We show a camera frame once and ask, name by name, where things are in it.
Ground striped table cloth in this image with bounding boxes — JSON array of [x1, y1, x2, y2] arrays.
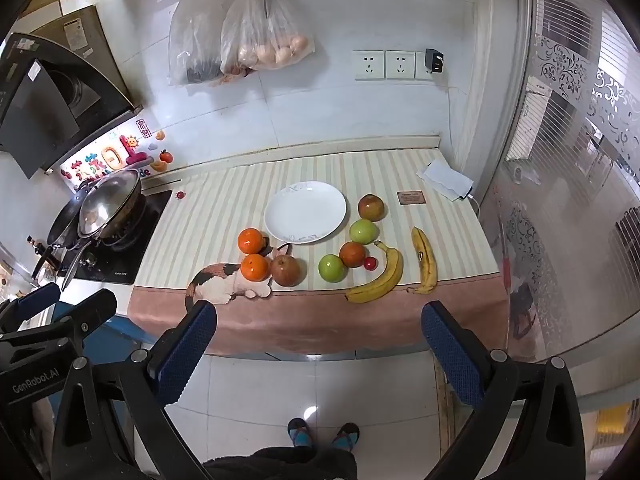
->
[[127, 147, 511, 356]]

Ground black range hood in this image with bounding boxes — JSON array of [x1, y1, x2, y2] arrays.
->
[[0, 32, 143, 181]]

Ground patterned glass sliding door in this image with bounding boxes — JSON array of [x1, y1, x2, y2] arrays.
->
[[492, 0, 640, 401]]

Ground white wall socket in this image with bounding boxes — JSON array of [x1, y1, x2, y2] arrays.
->
[[415, 50, 442, 79], [353, 50, 385, 81], [384, 50, 416, 80]]

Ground blue cabinet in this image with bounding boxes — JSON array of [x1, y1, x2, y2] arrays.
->
[[52, 302, 158, 426]]

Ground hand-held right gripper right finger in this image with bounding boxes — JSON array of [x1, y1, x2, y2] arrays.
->
[[421, 301, 586, 480]]

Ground white plate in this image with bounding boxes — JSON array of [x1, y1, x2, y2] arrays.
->
[[264, 181, 347, 245]]

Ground person's left foot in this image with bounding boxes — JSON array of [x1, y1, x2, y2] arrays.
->
[[287, 417, 316, 448]]

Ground colourful wall stickers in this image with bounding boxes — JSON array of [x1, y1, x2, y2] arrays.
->
[[60, 120, 173, 181]]

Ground person's black fluffy clothing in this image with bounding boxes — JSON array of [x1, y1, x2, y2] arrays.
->
[[202, 447, 358, 480]]

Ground person's right foot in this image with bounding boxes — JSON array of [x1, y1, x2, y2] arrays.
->
[[331, 422, 361, 453]]

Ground white folded paper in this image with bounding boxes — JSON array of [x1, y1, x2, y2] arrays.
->
[[416, 159, 475, 202]]

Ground green apple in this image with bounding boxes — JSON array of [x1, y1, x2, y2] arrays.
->
[[318, 254, 348, 283], [349, 219, 377, 246]]

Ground bright orange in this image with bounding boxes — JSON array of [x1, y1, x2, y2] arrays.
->
[[237, 228, 264, 254], [240, 254, 271, 282]]

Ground steel wok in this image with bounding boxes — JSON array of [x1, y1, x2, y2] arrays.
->
[[47, 170, 149, 252]]

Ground red apple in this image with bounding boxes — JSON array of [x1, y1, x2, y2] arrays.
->
[[270, 255, 303, 288], [358, 194, 385, 222]]

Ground brushed metal chimney cover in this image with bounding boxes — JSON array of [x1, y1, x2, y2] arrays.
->
[[30, 5, 136, 106]]

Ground large curved banana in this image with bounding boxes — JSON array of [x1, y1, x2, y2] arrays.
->
[[345, 240, 404, 304]]

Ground person's foot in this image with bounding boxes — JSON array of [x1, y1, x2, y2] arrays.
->
[[331, 422, 361, 453], [287, 417, 316, 448]]

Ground glass wok lid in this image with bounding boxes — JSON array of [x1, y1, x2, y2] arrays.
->
[[77, 169, 142, 238]]

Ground clear plastic bag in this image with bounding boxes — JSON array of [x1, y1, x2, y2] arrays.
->
[[167, 0, 236, 87]]

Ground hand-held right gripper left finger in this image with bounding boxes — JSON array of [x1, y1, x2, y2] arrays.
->
[[50, 300, 221, 480]]

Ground black glass hob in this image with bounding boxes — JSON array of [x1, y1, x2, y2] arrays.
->
[[57, 187, 173, 286]]

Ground plastic bag of eggs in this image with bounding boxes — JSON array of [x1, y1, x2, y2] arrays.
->
[[220, 0, 316, 77]]

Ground small straight banana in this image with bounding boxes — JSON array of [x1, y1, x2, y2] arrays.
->
[[407, 226, 438, 295]]

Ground dark reddish orange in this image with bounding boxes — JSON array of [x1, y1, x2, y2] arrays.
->
[[339, 241, 367, 268]]

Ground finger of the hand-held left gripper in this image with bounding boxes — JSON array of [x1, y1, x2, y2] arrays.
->
[[0, 289, 118, 361], [0, 282, 61, 333]]

